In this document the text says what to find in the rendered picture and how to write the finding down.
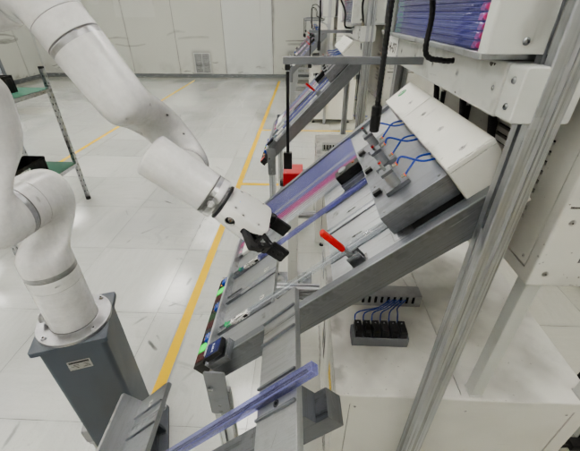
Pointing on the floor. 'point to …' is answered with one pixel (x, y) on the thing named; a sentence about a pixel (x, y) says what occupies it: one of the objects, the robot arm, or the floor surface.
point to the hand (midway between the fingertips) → (283, 241)
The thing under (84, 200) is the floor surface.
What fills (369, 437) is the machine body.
